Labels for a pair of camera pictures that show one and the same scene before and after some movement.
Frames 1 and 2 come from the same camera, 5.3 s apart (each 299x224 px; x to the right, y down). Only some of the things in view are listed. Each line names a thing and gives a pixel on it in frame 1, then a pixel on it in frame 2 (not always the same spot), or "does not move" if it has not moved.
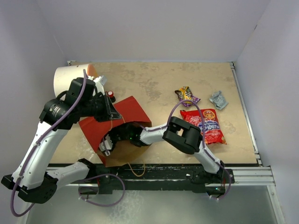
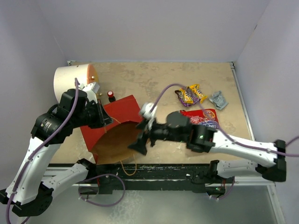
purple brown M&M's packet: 185,94 does not move
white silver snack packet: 219,100 does not move
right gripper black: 110,135 -> 139,146
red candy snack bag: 212,132 does not move
